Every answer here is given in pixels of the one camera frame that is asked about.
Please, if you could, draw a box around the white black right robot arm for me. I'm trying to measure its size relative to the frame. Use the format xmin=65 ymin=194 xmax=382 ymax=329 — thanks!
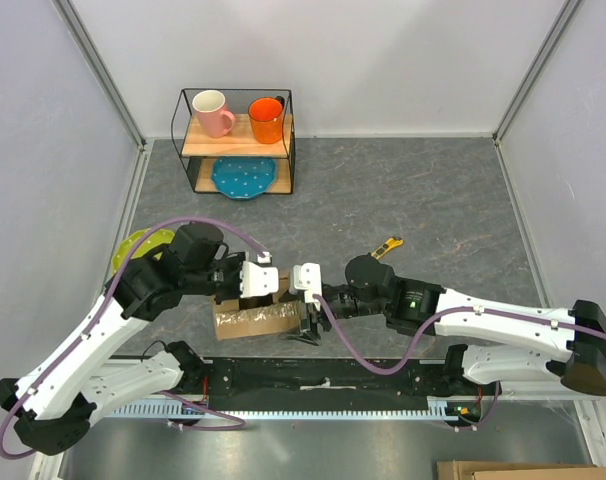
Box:
xmin=290 ymin=255 xmax=606 ymax=397

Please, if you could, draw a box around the yellow utility knife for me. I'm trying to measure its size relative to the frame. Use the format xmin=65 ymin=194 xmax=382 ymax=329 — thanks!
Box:
xmin=370 ymin=236 xmax=404 ymax=260

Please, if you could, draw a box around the pink ceramic mug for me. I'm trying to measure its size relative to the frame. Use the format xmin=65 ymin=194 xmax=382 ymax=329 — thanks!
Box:
xmin=192 ymin=90 xmax=236 ymax=139

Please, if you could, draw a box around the cardboard sheet in corner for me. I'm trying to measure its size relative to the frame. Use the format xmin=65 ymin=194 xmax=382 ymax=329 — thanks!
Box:
xmin=437 ymin=461 xmax=606 ymax=480

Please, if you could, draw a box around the black wire wooden shelf rack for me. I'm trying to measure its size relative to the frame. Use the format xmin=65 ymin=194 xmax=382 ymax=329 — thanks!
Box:
xmin=170 ymin=88 xmax=296 ymax=195

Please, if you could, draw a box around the blue dotted plate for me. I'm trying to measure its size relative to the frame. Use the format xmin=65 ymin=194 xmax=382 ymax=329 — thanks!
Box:
xmin=210 ymin=157 xmax=277 ymax=200

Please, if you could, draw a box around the brown cardboard express box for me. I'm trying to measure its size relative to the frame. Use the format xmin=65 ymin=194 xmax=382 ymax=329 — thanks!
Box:
xmin=211 ymin=271 xmax=301 ymax=341

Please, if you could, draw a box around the green dotted plate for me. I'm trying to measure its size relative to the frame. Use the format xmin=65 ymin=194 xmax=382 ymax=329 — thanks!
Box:
xmin=111 ymin=227 xmax=177 ymax=274

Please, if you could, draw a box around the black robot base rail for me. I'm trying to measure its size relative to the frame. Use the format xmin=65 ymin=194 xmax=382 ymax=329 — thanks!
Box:
xmin=170 ymin=357 xmax=502 ymax=414

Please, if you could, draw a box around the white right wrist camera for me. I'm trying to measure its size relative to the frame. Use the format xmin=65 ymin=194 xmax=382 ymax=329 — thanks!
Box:
xmin=289 ymin=262 xmax=322 ymax=307

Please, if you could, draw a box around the orange ceramic mug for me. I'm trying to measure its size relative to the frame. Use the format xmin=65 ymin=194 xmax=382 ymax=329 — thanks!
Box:
xmin=248 ymin=96 xmax=285 ymax=144

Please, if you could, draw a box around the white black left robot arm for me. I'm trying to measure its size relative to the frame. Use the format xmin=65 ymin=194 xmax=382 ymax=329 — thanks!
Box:
xmin=0 ymin=216 xmax=279 ymax=460

